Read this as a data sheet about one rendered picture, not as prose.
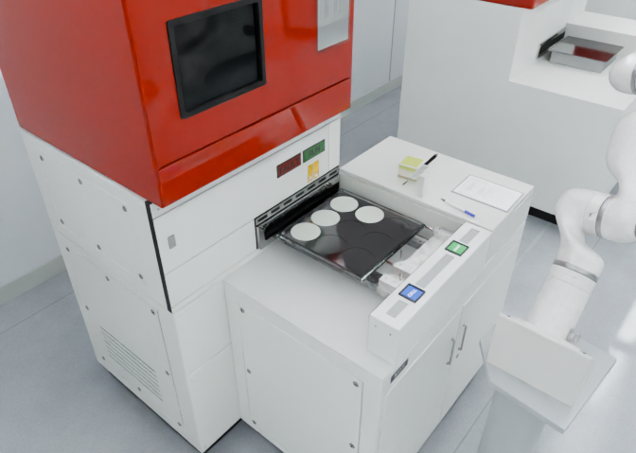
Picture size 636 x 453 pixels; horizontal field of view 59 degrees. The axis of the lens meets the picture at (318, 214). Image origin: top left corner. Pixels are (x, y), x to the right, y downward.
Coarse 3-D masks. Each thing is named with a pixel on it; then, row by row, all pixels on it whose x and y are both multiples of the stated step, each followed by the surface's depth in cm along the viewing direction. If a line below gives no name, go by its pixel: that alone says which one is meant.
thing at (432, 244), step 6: (432, 240) 190; (438, 240) 190; (426, 246) 187; (432, 246) 187; (438, 246) 187; (420, 252) 185; (426, 252) 185; (432, 252) 185; (408, 258) 182; (414, 258) 182; (420, 258) 182; (426, 258) 182; (408, 264) 180; (414, 264) 180; (420, 264) 180; (396, 276) 175; (378, 288) 171; (378, 294) 172; (384, 294) 170
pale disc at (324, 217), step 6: (324, 210) 201; (330, 210) 201; (312, 216) 198; (318, 216) 198; (324, 216) 198; (330, 216) 198; (336, 216) 198; (318, 222) 194; (324, 222) 194; (330, 222) 194; (336, 222) 194
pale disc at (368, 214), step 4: (360, 208) 202; (364, 208) 202; (368, 208) 202; (372, 208) 202; (376, 208) 202; (356, 212) 200; (360, 212) 200; (364, 212) 200; (368, 212) 200; (372, 212) 200; (376, 212) 200; (380, 212) 200; (356, 216) 198; (360, 216) 198; (364, 216) 198; (368, 216) 198; (372, 216) 198; (376, 216) 198; (380, 216) 198; (364, 220) 196; (368, 220) 196; (372, 220) 195; (376, 220) 195
